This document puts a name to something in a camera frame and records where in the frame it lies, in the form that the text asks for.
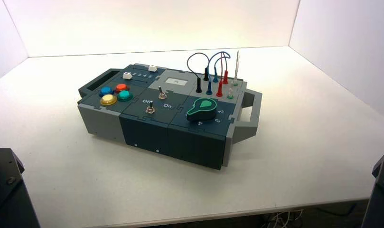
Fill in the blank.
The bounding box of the green black rotary knob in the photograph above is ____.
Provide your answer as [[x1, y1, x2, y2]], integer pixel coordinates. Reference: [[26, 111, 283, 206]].
[[186, 97, 218, 123]]

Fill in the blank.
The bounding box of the white label plate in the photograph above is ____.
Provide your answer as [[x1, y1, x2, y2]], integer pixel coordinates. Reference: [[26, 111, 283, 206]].
[[165, 77, 188, 86]]

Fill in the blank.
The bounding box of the dark teal grey control box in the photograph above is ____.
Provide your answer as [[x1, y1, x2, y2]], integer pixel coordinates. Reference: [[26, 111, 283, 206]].
[[77, 64, 263, 171]]

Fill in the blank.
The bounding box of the green round push button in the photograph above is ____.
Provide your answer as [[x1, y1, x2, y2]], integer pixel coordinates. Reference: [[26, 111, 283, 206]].
[[117, 90, 134, 102]]

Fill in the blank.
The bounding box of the red round push button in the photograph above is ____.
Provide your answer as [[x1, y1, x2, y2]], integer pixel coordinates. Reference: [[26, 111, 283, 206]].
[[114, 83, 130, 94]]

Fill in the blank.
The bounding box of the yellow round push button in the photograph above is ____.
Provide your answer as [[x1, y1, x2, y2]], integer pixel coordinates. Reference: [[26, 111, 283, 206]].
[[99, 94, 118, 106]]

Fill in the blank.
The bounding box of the blue round push button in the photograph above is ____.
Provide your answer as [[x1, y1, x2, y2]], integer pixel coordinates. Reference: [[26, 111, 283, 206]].
[[98, 86, 114, 97]]

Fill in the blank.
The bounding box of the black jumper wire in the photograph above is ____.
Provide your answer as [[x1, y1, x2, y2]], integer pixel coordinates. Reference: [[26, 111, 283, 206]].
[[187, 52, 211, 94]]

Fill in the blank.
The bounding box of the blue jumper wire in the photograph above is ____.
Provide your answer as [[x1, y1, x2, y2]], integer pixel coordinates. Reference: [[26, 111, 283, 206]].
[[206, 51, 231, 96]]

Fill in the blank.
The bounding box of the red jumper wire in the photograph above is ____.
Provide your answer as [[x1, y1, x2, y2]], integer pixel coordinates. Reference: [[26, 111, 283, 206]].
[[215, 52, 230, 98]]

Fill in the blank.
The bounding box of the white jumper wire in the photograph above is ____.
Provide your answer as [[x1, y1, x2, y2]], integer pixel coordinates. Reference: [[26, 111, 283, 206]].
[[226, 50, 241, 100]]

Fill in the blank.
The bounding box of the white cable bundle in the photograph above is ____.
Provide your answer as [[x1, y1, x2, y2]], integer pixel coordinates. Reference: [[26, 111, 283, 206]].
[[261, 209, 306, 228]]

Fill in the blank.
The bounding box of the black floor cable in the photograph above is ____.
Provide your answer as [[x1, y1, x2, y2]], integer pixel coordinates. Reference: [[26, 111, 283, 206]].
[[317, 204, 358, 218]]

